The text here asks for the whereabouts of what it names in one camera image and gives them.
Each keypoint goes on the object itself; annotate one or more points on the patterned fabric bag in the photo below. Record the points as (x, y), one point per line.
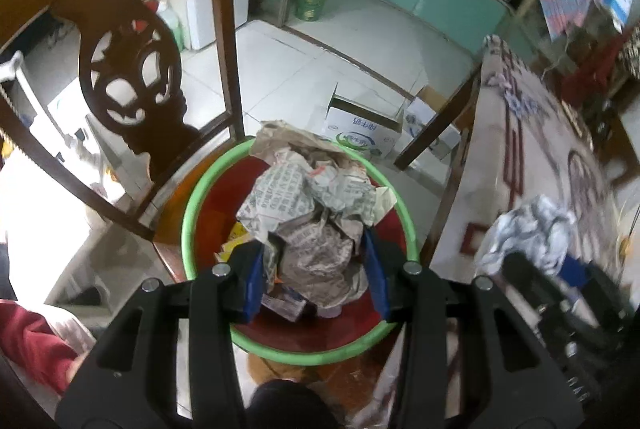
(631, 51)

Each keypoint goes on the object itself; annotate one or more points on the white green cardboard box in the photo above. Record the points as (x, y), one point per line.
(362, 129)

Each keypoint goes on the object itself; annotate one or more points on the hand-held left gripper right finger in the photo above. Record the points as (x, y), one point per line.
(376, 276)

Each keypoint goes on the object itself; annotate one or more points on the silver wrapper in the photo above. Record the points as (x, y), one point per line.
(530, 229)

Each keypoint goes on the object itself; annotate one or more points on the person's red garment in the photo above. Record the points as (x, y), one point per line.
(35, 344)

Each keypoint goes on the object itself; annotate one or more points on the green yellow waste bin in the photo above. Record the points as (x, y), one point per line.
(312, 4)

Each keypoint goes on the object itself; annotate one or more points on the grey newspaper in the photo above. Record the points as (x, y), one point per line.
(315, 259)

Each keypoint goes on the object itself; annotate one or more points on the crumpled brown paper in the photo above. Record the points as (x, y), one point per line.
(290, 139)

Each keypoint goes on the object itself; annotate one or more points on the carved wooden chair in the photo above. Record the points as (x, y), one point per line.
(125, 59)

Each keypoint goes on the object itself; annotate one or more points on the red hanging garment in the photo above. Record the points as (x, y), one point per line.
(595, 69)

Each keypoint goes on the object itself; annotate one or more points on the crumpled printed newspaper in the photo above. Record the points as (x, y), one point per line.
(300, 189)

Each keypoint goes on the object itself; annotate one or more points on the red basin with green rim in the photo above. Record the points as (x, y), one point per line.
(220, 209)

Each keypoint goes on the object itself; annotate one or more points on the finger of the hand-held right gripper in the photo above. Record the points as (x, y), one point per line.
(530, 279)
(582, 276)

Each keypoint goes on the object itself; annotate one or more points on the yellow purple snack packet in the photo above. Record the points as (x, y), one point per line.
(232, 243)

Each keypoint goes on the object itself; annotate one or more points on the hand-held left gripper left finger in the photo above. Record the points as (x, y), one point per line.
(255, 281)

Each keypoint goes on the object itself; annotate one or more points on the green plastic bottle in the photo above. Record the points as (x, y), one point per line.
(170, 24)

